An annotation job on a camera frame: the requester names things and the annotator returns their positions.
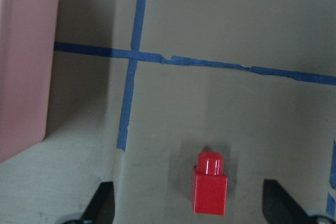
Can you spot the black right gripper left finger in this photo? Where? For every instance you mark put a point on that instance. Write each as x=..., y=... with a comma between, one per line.
x=101, y=208

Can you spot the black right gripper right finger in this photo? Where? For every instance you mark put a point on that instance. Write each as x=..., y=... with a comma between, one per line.
x=279, y=207

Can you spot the red toy block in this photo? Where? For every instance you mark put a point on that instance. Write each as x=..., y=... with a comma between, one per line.
x=209, y=184

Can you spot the pink plastic box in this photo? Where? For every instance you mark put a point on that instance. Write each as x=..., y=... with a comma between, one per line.
x=27, y=45

